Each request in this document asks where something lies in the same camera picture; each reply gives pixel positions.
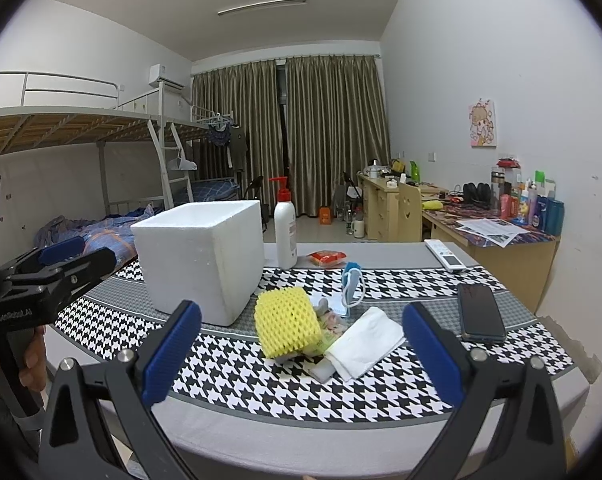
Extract white metal bunk bed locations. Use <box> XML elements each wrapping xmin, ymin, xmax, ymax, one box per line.
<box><xmin>0</xmin><ymin>70</ymin><xmax>235</xmax><ymax>211</ymax></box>

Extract person's left hand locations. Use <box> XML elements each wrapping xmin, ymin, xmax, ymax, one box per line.
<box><xmin>19</xmin><ymin>325</ymin><xmax>47</xmax><ymax>392</ymax></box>

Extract white remote control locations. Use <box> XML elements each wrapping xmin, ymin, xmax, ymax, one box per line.
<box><xmin>423</xmin><ymin>240</ymin><xmax>467</xmax><ymax>273</ymax></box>

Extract wooden desk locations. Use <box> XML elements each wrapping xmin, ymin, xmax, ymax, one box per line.
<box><xmin>358</xmin><ymin>174</ymin><xmax>560</xmax><ymax>313</ymax></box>

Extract white lotion pump bottle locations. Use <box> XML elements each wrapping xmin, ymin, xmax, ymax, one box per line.
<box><xmin>269</xmin><ymin>177</ymin><xmax>298</xmax><ymax>270</ymax></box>

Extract white foam box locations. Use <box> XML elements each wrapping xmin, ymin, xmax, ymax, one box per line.
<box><xmin>132</xmin><ymin>200</ymin><xmax>265</xmax><ymax>326</ymax></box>

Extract anime girl wall picture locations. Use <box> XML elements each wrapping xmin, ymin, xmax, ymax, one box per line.
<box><xmin>468</xmin><ymin>99</ymin><xmax>497</xmax><ymax>148</ymax></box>

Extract blue patterned bedding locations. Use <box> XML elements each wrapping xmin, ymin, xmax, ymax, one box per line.
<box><xmin>33</xmin><ymin>205</ymin><xmax>154</xmax><ymax>268</ymax></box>

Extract brown striped curtains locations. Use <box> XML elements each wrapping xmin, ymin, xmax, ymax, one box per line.
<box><xmin>192</xmin><ymin>55</ymin><xmax>390</xmax><ymax>217</ymax></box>

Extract floral tissue packet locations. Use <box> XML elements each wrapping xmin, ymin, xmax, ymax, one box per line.
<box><xmin>302</xmin><ymin>297</ymin><xmax>348</xmax><ymax>382</ymax></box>

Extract black folding chair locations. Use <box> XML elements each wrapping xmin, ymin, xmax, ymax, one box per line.
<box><xmin>242</xmin><ymin>176</ymin><xmax>269</xmax><ymax>232</ymax></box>

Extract ceiling tube light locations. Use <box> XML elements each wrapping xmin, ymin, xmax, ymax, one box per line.
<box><xmin>216</xmin><ymin>0</ymin><xmax>307</xmax><ymax>16</ymax></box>

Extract orange floor container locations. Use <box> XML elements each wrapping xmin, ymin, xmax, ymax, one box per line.
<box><xmin>318</xmin><ymin>207</ymin><xmax>332</xmax><ymax>226</ymax></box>

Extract blue bottle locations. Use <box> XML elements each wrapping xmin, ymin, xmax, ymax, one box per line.
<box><xmin>545</xmin><ymin>198</ymin><xmax>564</xmax><ymax>236</ymax></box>

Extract yellow foam net sponge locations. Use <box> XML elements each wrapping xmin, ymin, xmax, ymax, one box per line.
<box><xmin>254</xmin><ymin>287</ymin><xmax>322</xmax><ymax>359</ymax></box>

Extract black headphones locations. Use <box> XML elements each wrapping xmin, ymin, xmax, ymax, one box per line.
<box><xmin>462</xmin><ymin>182</ymin><xmax>492</xmax><ymax>209</ymax></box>

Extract blue face mask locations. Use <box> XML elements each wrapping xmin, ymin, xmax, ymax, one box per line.
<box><xmin>341</xmin><ymin>262</ymin><xmax>366</xmax><ymax>316</ymax></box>

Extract white air conditioner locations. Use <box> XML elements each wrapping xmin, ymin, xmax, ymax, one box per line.
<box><xmin>148</xmin><ymin>64</ymin><xmax>185</xmax><ymax>92</ymax></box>

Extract orange snack packet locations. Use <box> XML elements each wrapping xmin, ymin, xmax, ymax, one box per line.
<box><xmin>307</xmin><ymin>250</ymin><xmax>348</xmax><ymax>269</ymax></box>

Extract printed paper sheets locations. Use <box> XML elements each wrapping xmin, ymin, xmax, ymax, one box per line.
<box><xmin>456</xmin><ymin>218</ymin><xmax>528</xmax><ymax>248</ymax></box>

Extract black smartphone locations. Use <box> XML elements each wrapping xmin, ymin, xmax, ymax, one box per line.
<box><xmin>457</xmin><ymin>285</ymin><xmax>506</xmax><ymax>344</ymax></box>

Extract wooden smiley chair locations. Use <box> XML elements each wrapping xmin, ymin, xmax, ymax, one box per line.
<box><xmin>397</xmin><ymin>183</ymin><xmax>422</xmax><ymax>243</ymax></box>

